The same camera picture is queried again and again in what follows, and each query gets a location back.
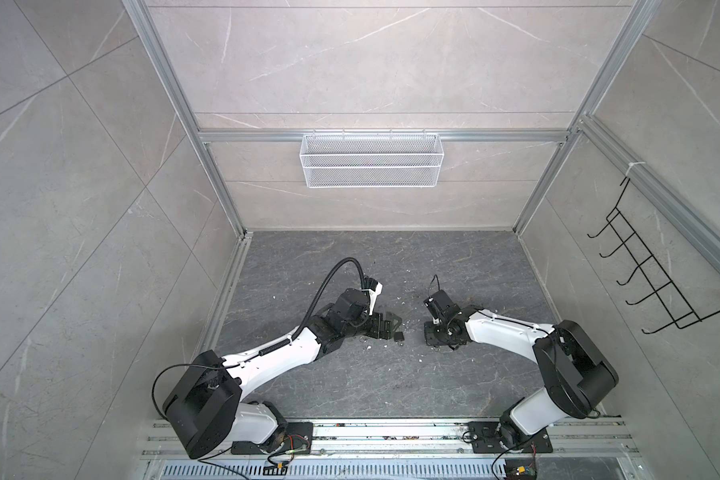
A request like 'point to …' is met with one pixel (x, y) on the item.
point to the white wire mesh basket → (371, 161)
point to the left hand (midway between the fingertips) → (390, 312)
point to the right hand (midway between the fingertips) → (431, 333)
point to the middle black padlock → (398, 336)
